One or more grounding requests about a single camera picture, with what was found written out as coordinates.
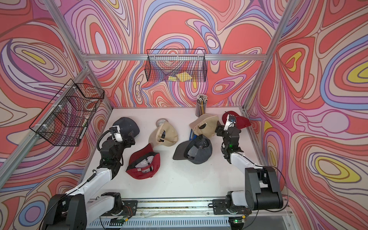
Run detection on black wire basket wall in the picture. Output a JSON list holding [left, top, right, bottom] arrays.
[[144, 48, 208, 82], [29, 79, 104, 147]]

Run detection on dark red cap back right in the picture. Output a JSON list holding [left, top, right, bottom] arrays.
[[221, 111, 251, 129]]

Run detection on black wire basket left wall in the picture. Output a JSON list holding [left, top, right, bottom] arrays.
[[29, 79, 104, 147]]

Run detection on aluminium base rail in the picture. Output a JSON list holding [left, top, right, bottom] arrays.
[[82, 197, 298, 230]]

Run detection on clear tape roll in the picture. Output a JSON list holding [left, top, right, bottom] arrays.
[[156, 118, 168, 127]]

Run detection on dark red cap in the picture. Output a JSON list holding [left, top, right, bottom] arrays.
[[126, 143, 161, 180], [221, 111, 251, 129]]

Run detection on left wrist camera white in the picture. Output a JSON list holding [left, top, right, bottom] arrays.
[[109, 125, 123, 142]]

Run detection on black wire basket back wall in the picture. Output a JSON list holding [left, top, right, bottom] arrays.
[[144, 48, 208, 82]]

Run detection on pencil cup with pencils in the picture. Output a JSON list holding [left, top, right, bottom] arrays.
[[195, 94, 208, 117]]

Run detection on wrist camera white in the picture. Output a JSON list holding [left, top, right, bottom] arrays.
[[224, 114, 236, 131], [109, 125, 123, 142]]

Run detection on blue pen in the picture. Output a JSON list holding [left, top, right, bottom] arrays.
[[189, 130, 194, 140]]

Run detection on dark grey cap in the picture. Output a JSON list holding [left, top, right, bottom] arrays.
[[113, 117, 140, 138], [172, 135, 213, 164]]

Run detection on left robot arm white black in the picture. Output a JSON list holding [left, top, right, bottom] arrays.
[[39, 132, 135, 230]]

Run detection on beige cap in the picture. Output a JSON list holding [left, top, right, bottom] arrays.
[[189, 114, 219, 138], [149, 120, 178, 147]]

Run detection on yellow sticky notes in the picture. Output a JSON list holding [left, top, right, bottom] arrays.
[[168, 71, 192, 82]]

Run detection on dark red cap front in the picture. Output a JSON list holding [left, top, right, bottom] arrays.
[[126, 143, 161, 180]]

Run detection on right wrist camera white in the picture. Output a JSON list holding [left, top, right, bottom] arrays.
[[224, 114, 236, 131]]

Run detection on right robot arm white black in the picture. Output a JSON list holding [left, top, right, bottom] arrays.
[[215, 125, 286, 214]]

